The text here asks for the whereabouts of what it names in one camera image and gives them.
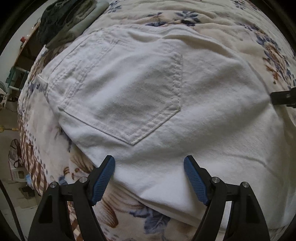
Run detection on teal white rack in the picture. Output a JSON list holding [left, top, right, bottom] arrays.
[[6, 67, 30, 91]]

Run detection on light green folded garment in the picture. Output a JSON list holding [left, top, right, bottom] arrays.
[[44, 1, 109, 49]]

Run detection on orange side table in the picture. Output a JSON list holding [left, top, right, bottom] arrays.
[[13, 22, 43, 71]]

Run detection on dark folded pants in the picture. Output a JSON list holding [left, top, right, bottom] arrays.
[[37, 1, 97, 45]]

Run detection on white denim pants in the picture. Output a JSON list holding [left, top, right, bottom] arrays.
[[37, 25, 295, 228]]

